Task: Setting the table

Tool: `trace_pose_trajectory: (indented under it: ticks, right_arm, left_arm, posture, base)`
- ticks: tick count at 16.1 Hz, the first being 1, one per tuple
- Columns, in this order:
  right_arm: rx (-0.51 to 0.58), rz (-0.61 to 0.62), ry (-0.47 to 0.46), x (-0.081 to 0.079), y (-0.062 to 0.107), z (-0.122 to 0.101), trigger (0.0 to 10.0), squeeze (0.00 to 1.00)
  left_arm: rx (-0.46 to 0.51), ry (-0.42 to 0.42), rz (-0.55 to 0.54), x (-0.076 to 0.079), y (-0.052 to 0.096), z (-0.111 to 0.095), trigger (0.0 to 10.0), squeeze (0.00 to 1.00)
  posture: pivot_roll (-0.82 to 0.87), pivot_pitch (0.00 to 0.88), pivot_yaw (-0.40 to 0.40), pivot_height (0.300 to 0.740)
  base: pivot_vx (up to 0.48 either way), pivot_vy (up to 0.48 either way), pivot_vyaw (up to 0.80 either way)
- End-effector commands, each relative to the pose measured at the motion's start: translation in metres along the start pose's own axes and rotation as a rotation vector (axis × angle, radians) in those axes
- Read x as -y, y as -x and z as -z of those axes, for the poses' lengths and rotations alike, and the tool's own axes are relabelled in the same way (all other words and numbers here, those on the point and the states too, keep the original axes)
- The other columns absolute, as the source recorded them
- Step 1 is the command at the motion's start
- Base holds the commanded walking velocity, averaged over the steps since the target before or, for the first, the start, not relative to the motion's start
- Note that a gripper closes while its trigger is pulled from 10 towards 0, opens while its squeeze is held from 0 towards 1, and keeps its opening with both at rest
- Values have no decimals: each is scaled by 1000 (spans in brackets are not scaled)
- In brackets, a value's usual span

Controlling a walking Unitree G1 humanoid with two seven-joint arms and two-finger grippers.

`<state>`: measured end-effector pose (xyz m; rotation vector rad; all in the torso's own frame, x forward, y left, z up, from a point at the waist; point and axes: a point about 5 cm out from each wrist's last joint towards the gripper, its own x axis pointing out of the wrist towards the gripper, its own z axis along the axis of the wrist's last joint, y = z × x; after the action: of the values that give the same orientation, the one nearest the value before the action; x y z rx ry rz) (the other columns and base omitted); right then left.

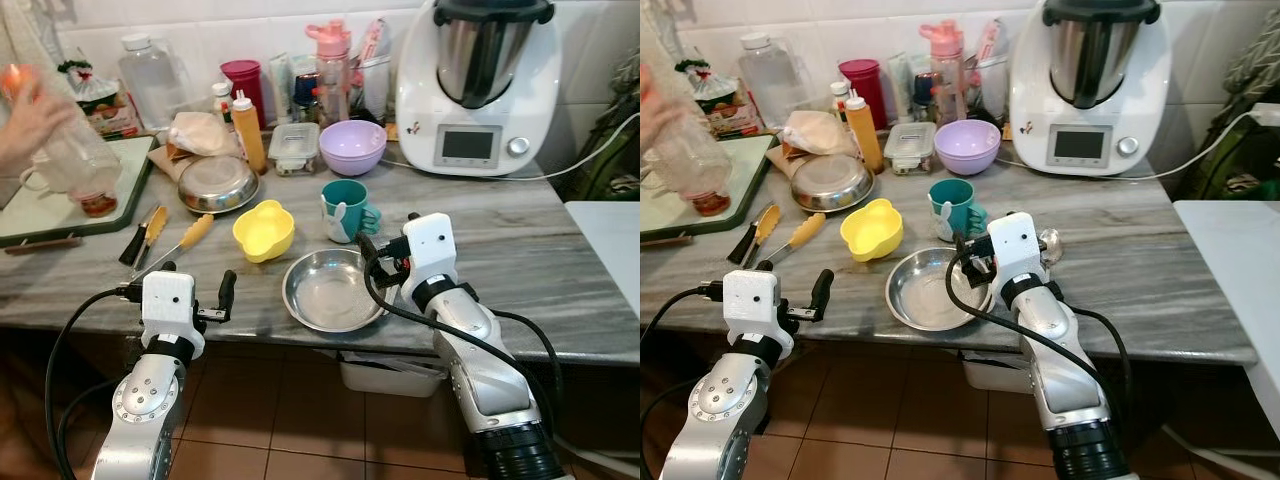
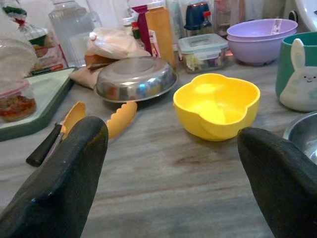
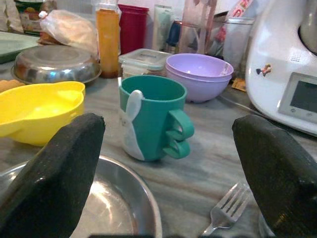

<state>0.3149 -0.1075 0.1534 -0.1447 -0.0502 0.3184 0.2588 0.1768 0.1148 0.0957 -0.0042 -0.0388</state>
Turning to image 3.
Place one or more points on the plastic bag of bread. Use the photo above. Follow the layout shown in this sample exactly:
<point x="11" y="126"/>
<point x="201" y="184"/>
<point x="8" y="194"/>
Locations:
<point x="69" y="29"/>

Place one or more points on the small orange sachet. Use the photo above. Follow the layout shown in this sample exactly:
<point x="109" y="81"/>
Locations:
<point x="239" y="84"/>

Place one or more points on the open steel plate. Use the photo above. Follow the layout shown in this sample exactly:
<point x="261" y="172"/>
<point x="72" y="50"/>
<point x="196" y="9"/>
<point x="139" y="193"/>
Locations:
<point x="116" y="198"/>

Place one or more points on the green cutting board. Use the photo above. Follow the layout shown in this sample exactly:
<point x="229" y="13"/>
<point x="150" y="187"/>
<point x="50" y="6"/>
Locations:
<point x="15" y="47"/>

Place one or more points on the pale squeeze tube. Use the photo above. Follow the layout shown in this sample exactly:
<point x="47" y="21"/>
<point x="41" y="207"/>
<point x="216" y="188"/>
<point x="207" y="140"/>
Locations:
<point x="162" y="24"/>

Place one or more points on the red plastic canister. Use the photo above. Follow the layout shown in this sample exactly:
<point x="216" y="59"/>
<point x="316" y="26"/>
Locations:
<point x="133" y="27"/>

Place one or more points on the teal plastic mug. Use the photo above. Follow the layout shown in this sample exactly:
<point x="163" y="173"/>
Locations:
<point x="153" y="124"/>

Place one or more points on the clear plastic jar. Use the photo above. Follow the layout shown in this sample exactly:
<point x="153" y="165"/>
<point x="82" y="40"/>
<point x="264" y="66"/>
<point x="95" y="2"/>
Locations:
<point x="237" y="44"/>

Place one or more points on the orange sauce bottle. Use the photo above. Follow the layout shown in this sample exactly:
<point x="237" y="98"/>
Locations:
<point x="107" y="44"/>

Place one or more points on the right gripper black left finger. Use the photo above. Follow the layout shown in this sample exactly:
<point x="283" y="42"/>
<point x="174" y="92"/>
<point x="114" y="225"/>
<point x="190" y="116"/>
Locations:
<point x="49" y="186"/>

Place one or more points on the colourful food package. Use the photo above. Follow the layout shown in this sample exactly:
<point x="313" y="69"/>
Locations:
<point x="29" y="17"/>

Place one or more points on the dark blue tube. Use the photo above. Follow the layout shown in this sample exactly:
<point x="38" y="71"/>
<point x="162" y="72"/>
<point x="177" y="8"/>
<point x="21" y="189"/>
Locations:
<point x="174" y="33"/>

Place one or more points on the covered steel dish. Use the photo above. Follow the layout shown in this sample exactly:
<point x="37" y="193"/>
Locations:
<point x="54" y="64"/>

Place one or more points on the white food processor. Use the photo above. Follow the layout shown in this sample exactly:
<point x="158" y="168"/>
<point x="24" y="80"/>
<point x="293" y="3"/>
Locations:
<point x="272" y="49"/>

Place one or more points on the purple plastic bowl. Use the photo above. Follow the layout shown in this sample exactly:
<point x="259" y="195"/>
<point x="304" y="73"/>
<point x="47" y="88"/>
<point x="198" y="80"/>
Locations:
<point x="198" y="67"/>
<point x="198" y="91"/>

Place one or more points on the clear lidded food container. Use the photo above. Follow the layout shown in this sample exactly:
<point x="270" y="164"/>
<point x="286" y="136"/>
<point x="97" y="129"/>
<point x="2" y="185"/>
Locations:
<point x="143" y="59"/>

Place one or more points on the red white packet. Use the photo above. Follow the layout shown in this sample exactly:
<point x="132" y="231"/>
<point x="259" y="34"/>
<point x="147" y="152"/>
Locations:
<point x="241" y="8"/>

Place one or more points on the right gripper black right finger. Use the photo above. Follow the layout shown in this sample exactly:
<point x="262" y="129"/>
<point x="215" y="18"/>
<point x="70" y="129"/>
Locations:
<point x="280" y="178"/>

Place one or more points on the yellow plastic bowl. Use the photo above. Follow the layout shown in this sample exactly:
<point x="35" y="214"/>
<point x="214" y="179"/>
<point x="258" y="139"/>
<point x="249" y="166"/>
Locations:
<point x="37" y="106"/>

